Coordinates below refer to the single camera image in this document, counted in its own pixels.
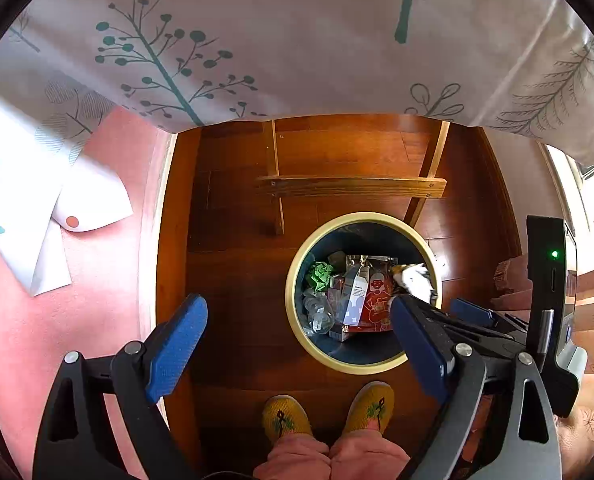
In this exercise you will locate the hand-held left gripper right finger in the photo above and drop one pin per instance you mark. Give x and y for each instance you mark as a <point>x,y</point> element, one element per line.
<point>422,350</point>

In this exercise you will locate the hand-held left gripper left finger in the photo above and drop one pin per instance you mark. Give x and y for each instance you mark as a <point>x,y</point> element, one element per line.
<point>177,345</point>

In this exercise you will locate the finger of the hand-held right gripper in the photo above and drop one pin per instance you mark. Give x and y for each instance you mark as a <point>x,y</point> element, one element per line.
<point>492,342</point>
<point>474,311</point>

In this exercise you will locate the black white bag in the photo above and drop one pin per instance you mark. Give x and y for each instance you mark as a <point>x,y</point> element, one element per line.
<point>414,282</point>

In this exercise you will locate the clear plastic bottle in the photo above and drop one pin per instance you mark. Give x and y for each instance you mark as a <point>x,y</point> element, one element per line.
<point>319,317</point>

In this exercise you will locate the round dark trash bin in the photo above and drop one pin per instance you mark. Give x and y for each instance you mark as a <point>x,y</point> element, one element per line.
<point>297,320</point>

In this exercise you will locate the red foil packet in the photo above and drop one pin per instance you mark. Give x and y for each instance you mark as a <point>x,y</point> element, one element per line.
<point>377,300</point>

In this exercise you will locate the pink blanket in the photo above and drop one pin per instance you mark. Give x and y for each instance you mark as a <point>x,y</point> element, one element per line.
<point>102,320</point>

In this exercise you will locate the white purple carton box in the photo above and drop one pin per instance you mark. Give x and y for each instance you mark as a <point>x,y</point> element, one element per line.
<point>355,300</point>

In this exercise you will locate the person's right leg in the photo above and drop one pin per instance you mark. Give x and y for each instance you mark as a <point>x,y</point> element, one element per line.
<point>372,460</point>

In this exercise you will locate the person's leg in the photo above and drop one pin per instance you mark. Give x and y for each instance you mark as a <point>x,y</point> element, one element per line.
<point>372,460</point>
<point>297,460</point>

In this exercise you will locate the green crumpled paper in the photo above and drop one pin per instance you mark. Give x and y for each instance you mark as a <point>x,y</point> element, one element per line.
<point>322,275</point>

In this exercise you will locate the person's left leg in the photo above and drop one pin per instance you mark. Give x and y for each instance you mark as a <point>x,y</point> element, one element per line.
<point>297,460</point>

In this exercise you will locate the tree print tablecloth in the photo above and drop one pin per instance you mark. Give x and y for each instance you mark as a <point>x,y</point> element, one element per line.
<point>302,35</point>

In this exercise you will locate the wooden table frame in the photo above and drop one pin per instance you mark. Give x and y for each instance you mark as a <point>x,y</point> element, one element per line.
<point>352,187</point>

